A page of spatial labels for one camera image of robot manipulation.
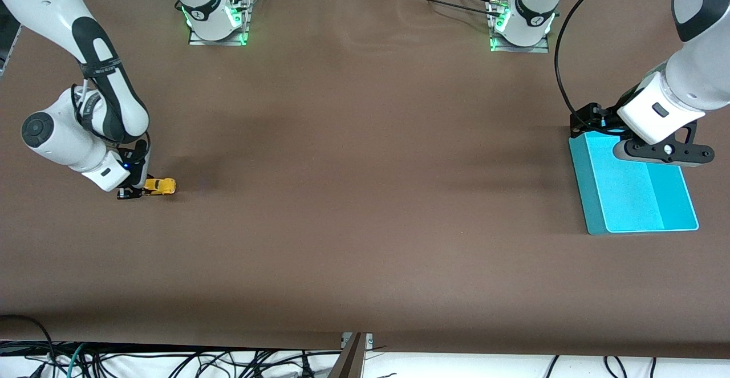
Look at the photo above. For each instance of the yellow beetle toy car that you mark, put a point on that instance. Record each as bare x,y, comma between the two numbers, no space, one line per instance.
162,186

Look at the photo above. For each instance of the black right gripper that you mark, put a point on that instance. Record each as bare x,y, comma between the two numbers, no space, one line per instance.
138,174

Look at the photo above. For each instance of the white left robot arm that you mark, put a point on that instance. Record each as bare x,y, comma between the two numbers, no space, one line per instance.
696,76

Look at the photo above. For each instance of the teal plastic storage bin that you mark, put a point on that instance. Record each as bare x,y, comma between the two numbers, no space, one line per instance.
627,195

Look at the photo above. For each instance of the brown table cover sheet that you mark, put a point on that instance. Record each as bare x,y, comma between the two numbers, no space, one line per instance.
365,224

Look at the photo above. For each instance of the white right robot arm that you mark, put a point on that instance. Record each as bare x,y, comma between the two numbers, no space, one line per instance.
51,1

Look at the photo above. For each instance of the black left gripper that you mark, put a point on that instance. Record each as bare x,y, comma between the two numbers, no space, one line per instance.
600,119

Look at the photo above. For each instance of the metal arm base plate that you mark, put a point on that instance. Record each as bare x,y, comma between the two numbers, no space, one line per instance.
217,40
519,48

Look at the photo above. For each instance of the dark metal beam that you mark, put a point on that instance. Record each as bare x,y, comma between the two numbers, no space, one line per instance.
348,364

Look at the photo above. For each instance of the silver corner bracket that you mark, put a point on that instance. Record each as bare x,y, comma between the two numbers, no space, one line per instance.
368,339

